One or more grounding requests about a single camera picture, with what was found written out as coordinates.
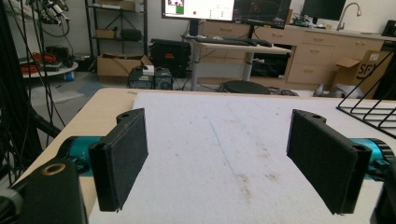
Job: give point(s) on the open cardboard box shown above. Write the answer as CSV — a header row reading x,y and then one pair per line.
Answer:
x,y
120,66

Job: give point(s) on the small black computer tower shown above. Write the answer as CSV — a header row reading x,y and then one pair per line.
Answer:
x,y
151,78

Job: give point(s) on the black keyboard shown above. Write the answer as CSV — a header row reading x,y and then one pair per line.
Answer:
x,y
222,40

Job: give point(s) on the white-screen computer monitor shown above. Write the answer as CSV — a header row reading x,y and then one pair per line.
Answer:
x,y
199,8

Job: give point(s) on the black metal shelf unit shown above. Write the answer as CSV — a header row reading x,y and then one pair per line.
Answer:
x,y
116,26

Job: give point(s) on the white foam mat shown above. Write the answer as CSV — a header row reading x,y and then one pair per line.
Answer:
x,y
218,161

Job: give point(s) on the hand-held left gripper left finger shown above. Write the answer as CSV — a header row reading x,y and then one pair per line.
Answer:
x,y
120,161

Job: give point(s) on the black equipment case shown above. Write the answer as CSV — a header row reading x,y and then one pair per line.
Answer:
x,y
170,57

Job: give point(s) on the light wood cabinet with drawers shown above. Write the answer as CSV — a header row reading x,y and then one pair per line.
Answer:
x,y
317,56

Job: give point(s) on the round white side table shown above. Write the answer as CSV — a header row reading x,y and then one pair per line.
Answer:
x,y
49,70

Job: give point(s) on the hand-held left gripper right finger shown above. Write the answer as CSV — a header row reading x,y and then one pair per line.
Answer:
x,y
327,161

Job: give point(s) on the light wood standing desk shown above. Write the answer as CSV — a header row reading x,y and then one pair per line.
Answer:
x,y
236,48

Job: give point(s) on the metal kitchen faucet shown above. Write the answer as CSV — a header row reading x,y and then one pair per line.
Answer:
x,y
346,15

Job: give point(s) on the printed cardboard box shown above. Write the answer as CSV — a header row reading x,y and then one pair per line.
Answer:
x,y
361,73

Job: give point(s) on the dark-screen computer monitor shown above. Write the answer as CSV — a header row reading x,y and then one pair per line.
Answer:
x,y
263,12

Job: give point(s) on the black monitor on counter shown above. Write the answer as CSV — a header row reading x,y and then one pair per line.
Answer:
x,y
323,8

